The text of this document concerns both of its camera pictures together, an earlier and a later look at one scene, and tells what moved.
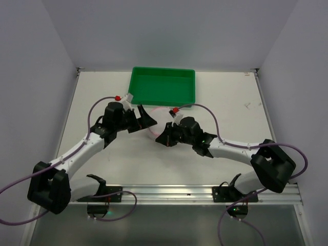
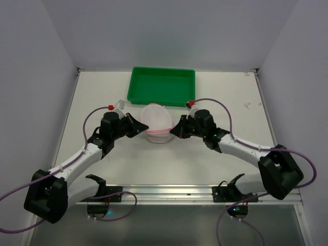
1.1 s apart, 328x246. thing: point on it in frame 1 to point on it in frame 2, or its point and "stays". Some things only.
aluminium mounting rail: [177, 194] stays
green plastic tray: [162, 86] stays
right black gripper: [170, 134] to [185, 127]
